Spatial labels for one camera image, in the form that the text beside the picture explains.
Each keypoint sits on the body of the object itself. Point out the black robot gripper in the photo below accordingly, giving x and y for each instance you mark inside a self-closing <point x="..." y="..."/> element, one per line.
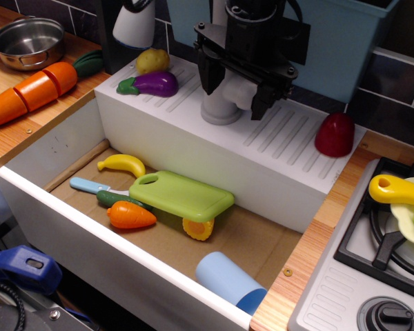
<point x="259" y="36"/>

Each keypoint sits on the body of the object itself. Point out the grey toy faucet lever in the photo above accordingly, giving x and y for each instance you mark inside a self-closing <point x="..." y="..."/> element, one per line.
<point x="235" y="93"/>

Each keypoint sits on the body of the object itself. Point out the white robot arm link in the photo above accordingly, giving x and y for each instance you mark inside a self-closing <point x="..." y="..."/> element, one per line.
<point x="135" y="24"/>

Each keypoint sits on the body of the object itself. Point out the purple toy eggplant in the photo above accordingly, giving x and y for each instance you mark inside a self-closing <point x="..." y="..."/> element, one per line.
<point x="160" y="84"/>

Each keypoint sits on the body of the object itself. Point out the yellow toy potato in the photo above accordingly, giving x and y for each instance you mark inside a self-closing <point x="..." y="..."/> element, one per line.
<point x="152" y="60"/>

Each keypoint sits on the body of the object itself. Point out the red toy pepper half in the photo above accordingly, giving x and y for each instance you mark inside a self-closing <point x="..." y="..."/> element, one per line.
<point x="335" y="136"/>

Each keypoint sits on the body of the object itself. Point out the light blue plastic bin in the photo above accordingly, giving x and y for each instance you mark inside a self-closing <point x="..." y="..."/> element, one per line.
<point x="341" y="36"/>

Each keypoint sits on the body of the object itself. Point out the green toy cutting board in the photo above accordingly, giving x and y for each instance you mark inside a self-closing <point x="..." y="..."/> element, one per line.
<point x="181" y="196"/>

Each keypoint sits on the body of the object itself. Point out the yellow toy banana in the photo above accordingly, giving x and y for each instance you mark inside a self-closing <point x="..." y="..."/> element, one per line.
<point x="123" y="162"/>

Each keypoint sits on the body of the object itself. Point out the yellow toy corn piece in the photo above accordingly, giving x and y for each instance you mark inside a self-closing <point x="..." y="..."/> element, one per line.
<point x="198" y="231"/>

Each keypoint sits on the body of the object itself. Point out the white toy sink unit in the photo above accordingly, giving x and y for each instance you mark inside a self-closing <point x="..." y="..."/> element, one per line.
<point x="272" y="167"/>

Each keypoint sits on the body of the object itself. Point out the small orange toy carrot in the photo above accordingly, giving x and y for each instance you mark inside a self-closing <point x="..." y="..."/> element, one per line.
<point x="127" y="215"/>

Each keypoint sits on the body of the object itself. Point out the green toy cucumber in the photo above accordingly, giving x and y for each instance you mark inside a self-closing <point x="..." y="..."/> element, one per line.
<point x="108" y="199"/>

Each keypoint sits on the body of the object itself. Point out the light blue plastic cup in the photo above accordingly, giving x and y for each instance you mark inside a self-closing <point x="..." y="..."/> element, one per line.
<point x="222" y="276"/>

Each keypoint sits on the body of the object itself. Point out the large orange wooden carrot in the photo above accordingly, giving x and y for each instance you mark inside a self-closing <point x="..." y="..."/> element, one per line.
<point x="47" y="85"/>

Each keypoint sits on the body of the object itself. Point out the pale yellow toy plate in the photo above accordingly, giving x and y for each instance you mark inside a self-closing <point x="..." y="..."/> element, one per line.
<point x="404" y="215"/>

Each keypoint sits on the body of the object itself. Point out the steel cooking pot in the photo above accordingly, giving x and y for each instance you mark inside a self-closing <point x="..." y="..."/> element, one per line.
<point x="31" y="43"/>

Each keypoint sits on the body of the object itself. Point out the grey toy stove top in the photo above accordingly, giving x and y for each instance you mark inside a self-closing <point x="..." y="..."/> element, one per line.
<point x="335" y="292"/>

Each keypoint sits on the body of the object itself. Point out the black stove burner grate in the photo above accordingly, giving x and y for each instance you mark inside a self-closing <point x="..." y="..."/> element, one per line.
<point x="372" y="243"/>

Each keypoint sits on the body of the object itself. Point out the black stove knob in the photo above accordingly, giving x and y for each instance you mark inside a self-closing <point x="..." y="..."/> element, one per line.
<point x="385" y="314"/>

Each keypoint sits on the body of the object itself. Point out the blue clamp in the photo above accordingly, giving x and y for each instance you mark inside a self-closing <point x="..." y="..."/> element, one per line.
<point x="30" y="269"/>

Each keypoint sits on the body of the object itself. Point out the yellow toy spoon handle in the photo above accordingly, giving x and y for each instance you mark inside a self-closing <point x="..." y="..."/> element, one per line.
<point x="386" y="188"/>

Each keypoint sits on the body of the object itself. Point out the blue handled toy knife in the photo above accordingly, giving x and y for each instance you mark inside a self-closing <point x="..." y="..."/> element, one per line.
<point x="93" y="187"/>

